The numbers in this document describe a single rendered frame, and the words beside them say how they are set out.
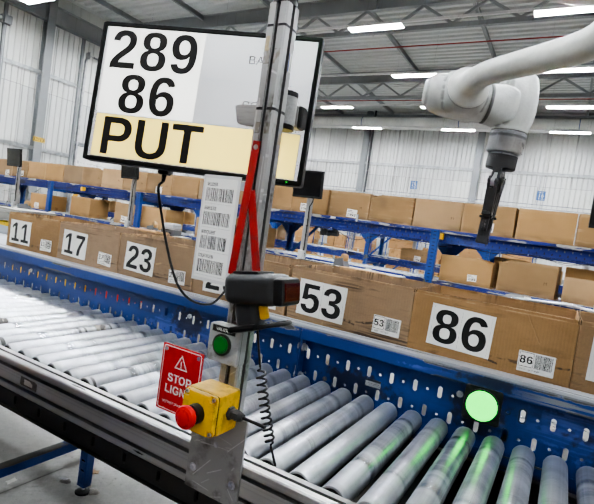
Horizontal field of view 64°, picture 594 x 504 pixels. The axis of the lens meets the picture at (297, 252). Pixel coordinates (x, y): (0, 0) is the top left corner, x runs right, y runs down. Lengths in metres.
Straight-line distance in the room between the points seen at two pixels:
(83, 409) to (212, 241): 0.51
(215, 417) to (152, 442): 0.24
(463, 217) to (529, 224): 0.71
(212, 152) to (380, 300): 0.65
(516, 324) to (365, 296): 0.40
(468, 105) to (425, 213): 4.78
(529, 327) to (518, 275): 4.29
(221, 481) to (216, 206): 0.49
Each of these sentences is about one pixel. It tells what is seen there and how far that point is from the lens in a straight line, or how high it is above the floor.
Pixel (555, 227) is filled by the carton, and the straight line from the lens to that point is 5.83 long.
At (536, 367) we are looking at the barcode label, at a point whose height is 0.92.
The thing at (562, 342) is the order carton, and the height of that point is 0.99.
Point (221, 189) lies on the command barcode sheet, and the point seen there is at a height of 1.22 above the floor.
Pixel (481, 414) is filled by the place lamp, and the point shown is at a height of 0.79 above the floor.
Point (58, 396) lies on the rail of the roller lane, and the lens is 1.26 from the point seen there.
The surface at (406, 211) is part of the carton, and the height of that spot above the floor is 1.55.
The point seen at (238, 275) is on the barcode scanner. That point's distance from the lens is 0.78.
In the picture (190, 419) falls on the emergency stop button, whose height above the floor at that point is 0.84.
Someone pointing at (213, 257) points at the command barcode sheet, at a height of 1.09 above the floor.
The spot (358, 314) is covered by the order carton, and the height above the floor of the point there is 0.95.
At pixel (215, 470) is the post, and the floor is 0.72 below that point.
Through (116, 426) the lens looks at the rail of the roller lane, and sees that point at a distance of 1.12.
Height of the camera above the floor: 1.17
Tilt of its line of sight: 3 degrees down
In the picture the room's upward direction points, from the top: 8 degrees clockwise
